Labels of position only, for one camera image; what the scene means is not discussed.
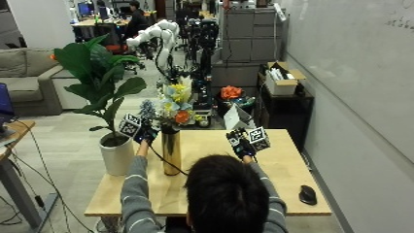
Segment black glove cable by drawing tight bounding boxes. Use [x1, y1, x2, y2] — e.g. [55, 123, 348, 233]
[148, 145, 191, 177]

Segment grey filing cabinets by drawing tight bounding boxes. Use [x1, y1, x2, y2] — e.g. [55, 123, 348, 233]
[210, 7, 287, 97]

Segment wooden side desk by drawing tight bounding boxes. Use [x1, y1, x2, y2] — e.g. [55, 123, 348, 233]
[0, 119, 61, 229]

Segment red office chair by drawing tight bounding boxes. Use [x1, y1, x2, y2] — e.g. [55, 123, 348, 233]
[104, 43, 130, 55]

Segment white plant pot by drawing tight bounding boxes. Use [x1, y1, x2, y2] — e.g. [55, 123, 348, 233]
[99, 130, 136, 178]

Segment blue-screen laptop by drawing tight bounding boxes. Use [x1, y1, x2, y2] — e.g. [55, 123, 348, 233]
[0, 82, 19, 138]

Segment open cardboard box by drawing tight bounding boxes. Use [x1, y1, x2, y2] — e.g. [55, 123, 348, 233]
[263, 60, 308, 97]

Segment computer monitor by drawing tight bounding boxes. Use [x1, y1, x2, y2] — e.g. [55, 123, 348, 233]
[76, 2, 95, 18]

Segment black cabinet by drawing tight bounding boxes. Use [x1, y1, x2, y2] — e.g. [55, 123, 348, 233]
[255, 72, 316, 151]

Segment yellow blue orange flower bouquet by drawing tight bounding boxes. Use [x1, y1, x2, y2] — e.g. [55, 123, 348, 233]
[155, 75, 198, 134]

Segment tall gold vase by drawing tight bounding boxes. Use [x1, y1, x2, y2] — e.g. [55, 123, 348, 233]
[162, 125, 183, 177]

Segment black bin of flowers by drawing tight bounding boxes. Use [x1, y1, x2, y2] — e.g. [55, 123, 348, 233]
[214, 92, 258, 120]

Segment orange artificial flower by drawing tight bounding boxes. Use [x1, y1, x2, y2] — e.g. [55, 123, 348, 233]
[220, 84, 246, 101]

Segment white marker cube on right glove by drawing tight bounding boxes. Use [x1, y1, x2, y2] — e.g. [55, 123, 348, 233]
[247, 125, 274, 152]

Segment office desk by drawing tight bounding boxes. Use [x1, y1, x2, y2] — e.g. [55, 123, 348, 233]
[70, 17, 132, 44]

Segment person's left hand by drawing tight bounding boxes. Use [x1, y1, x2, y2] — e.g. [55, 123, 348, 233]
[134, 120, 162, 147]

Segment black computer mouse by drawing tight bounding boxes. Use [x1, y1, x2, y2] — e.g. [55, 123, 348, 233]
[299, 184, 320, 207]

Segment person's right hand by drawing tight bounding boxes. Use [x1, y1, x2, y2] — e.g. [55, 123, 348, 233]
[226, 127, 259, 160]

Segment grey sofa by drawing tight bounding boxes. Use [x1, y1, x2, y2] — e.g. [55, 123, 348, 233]
[0, 47, 91, 117]

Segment white marker cube on glove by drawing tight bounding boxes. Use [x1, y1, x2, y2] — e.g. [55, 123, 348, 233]
[118, 113, 144, 139]
[247, 125, 274, 152]

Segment white marker cube on left glove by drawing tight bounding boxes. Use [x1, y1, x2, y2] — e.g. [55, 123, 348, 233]
[118, 113, 144, 139]

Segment white humanoid robot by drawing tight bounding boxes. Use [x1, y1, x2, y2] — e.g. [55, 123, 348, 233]
[126, 18, 182, 80]

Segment green large-leaf plant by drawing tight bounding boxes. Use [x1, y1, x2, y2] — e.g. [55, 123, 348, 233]
[54, 33, 150, 141]

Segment whiteboard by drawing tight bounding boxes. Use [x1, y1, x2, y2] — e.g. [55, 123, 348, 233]
[279, 0, 414, 164]

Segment black robot on stand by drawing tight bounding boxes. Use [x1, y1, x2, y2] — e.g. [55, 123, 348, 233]
[187, 18, 222, 128]

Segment white paper bag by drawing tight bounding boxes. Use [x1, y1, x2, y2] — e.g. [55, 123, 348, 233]
[223, 103, 258, 131]

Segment blue artificial flower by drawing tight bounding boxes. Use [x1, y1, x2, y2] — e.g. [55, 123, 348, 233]
[139, 99, 159, 130]

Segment black floor cable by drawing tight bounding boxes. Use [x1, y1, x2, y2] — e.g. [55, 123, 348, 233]
[13, 120, 96, 233]

